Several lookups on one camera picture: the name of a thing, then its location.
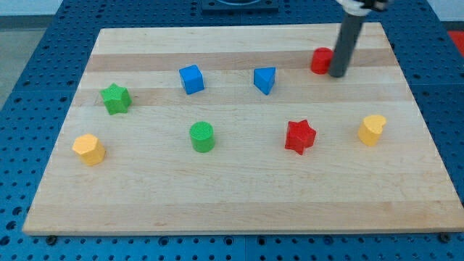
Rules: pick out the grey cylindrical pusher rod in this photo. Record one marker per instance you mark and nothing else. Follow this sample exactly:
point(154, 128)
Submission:
point(345, 44)

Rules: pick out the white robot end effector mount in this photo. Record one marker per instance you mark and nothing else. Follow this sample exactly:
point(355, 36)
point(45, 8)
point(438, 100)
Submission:
point(363, 7)

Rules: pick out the wooden board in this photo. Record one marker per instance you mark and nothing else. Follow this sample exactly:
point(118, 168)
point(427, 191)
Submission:
point(152, 181)

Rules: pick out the red cylinder block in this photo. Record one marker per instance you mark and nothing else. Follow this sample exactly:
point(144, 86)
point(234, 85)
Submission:
point(321, 60)

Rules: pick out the blue triangular prism block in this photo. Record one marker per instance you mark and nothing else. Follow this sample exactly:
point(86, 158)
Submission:
point(264, 79)

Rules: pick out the yellow heart block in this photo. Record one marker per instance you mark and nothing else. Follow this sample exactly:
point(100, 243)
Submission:
point(371, 129)

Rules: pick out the red star block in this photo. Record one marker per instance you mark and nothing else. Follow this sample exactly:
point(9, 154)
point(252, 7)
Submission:
point(299, 136)

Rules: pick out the blue cube block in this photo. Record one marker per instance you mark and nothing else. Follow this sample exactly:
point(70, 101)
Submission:
point(191, 79)

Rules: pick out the green cylinder block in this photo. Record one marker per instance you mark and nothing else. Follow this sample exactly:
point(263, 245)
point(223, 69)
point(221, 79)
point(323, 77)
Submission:
point(202, 136)

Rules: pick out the green star block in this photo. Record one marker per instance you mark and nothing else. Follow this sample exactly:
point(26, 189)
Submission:
point(116, 99)

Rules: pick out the yellow hexagon block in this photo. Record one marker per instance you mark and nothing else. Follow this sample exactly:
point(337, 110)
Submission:
point(89, 149)

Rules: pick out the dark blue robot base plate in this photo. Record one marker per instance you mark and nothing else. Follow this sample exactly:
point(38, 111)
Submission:
point(210, 6)

